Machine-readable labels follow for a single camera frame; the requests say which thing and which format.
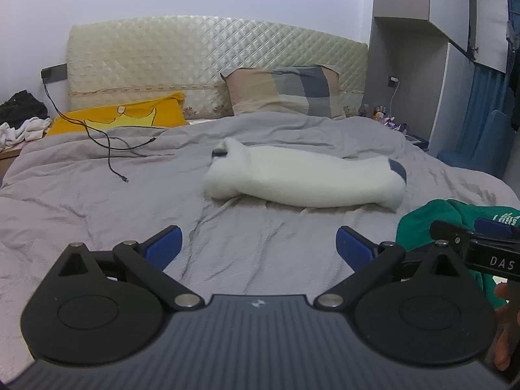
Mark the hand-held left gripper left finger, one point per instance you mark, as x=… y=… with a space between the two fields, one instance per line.
x=164 y=247

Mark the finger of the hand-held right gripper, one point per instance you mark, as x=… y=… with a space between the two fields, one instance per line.
x=451 y=233
x=493 y=226

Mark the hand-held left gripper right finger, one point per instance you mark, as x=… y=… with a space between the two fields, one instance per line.
x=354 y=248

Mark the green sweatshirt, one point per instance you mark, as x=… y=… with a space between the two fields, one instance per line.
x=418 y=227

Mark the white blue striped sweater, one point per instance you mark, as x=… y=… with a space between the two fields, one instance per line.
x=300 y=178

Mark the dark hanging clothes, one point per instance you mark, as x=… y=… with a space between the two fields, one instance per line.
x=514 y=89

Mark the white clothes pile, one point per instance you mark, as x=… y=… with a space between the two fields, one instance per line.
x=24 y=132

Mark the person's right hand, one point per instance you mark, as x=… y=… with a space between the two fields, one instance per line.
x=508 y=333

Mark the grey duvet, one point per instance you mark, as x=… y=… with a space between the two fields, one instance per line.
x=122 y=211

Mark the blue curtain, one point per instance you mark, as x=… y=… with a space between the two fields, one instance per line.
x=483 y=97

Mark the group of small bottles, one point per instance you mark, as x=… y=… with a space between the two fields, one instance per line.
x=382 y=113

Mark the yellow pillow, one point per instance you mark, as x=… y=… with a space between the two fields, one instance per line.
x=101 y=118

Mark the checked beige grey pillow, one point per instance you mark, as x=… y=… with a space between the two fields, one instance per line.
x=276 y=93

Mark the cardboard box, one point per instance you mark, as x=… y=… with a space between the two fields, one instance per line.
x=8 y=153

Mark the cream quilted headboard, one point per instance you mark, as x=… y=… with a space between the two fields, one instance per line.
x=162 y=57

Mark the dark cloth pile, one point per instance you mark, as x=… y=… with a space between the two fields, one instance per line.
x=22 y=107

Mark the grey wall cabinet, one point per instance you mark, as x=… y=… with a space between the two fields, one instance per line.
x=410 y=89

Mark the white wall charger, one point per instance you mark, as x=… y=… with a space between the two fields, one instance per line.
x=394 y=82

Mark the grey wall socket panel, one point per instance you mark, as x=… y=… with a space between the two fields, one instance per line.
x=53 y=72

